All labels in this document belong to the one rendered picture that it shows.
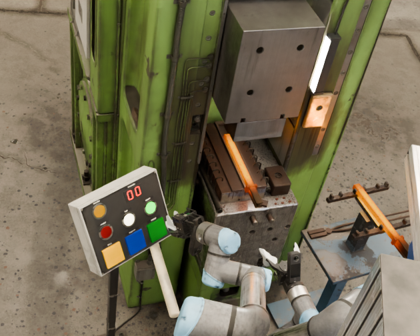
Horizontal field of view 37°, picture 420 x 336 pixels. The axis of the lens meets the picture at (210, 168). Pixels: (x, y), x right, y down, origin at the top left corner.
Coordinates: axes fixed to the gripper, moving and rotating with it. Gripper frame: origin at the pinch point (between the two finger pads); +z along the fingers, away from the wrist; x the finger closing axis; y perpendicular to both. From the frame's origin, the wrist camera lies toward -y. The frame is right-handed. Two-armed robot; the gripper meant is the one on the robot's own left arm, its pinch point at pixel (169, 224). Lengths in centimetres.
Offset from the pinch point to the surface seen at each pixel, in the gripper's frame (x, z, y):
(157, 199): -3.7, 10.2, 6.1
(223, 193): -36.0, 12.2, -6.9
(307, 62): -55, -28, 44
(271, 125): -48, -11, 21
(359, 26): -85, -29, 48
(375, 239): -95, -14, -54
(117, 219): 14.1, 10.2, 6.8
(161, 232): -1.2, 9.4, -6.5
